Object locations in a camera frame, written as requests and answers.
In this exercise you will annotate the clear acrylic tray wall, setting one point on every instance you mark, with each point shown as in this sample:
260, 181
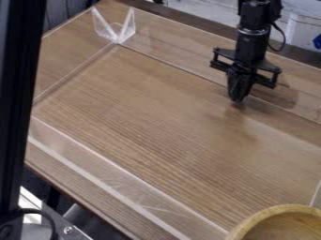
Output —
118, 196

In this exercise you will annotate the brown wooden bowl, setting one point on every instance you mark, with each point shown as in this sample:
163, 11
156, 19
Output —
283, 222

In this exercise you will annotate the black vertical post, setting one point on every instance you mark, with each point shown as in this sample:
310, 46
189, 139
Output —
22, 21

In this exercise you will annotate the white container in background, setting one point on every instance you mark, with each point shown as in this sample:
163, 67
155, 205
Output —
304, 32

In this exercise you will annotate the clear acrylic corner bracket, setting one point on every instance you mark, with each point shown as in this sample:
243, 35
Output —
116, 32

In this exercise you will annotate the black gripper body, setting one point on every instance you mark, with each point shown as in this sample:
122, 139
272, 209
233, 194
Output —
264, 71

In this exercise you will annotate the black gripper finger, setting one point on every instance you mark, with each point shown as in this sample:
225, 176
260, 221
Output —
235, 84
248, 82

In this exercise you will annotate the grey metal bracket with screw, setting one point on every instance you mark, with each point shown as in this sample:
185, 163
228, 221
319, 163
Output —
66, 230

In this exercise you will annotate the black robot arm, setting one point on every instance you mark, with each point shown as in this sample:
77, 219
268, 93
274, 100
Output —
259, 15

